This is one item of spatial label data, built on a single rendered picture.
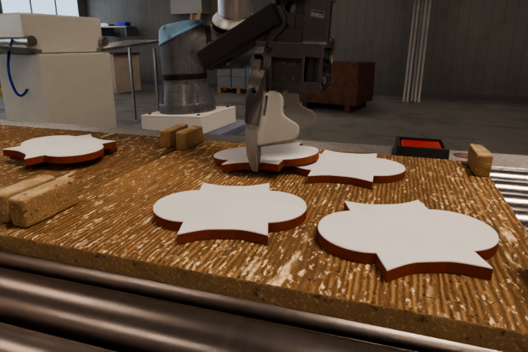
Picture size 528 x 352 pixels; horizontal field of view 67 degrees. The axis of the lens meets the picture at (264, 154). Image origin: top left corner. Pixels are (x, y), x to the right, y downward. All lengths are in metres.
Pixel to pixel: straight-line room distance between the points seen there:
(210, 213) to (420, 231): 0.17
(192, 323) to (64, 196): 0.19
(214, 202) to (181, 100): 0.69
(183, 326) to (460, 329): 0.16
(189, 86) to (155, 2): 10.60
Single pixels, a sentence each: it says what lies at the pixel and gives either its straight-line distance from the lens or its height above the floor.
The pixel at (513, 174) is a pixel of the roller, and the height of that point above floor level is 0.92.
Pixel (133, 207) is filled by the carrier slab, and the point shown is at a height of 0.94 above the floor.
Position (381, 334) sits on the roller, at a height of 0.91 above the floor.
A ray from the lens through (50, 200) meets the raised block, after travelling 0.40.
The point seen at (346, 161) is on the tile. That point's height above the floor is 0.95.
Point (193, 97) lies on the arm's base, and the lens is 1.06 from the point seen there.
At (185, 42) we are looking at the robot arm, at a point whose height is 1.09.
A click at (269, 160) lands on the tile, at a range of 0.46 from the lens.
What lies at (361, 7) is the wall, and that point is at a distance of 9.36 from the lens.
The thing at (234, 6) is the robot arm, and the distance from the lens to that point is 1.02.
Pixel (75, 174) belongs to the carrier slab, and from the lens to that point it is 0.52.
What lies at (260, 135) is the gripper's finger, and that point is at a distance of 0.45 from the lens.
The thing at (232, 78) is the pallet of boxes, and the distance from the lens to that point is 9.34.
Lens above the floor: 1.08
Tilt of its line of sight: 15 degrees down
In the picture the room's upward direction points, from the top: straight up
